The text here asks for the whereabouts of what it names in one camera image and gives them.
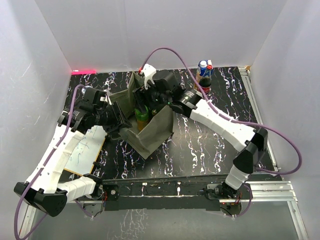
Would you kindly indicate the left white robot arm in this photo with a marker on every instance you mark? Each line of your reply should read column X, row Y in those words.
column 42, row 189

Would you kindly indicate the black front mounting rail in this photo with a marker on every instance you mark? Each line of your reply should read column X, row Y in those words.
column 207, row 192

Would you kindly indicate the white board orange frame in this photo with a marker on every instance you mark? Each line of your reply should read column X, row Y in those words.
column 86, row 152

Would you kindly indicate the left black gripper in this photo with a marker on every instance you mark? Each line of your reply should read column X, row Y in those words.
column 119, row 120

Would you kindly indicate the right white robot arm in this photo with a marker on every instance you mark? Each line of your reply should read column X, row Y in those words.
column 161, row 89

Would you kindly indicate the grey canvas bag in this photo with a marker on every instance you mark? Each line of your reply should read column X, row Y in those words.
column 158, row 130

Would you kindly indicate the aluminium frame rail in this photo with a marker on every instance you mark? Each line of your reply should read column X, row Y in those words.
column 273, row 191

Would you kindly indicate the blue white bottle cap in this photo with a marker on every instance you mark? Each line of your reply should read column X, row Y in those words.
column 83, row 90

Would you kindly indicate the green tea bottle white cap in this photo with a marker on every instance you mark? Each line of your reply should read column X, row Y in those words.
column 142, row 117

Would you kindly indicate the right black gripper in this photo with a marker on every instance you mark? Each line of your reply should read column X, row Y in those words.
column 141, row 94

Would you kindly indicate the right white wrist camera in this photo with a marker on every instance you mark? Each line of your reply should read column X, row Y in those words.
column 147, row 71

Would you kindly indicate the blue top juice carton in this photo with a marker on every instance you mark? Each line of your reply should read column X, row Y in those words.
column 202, row 64

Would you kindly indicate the cola bottle red cap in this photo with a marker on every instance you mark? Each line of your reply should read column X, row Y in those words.
column 206, row 78

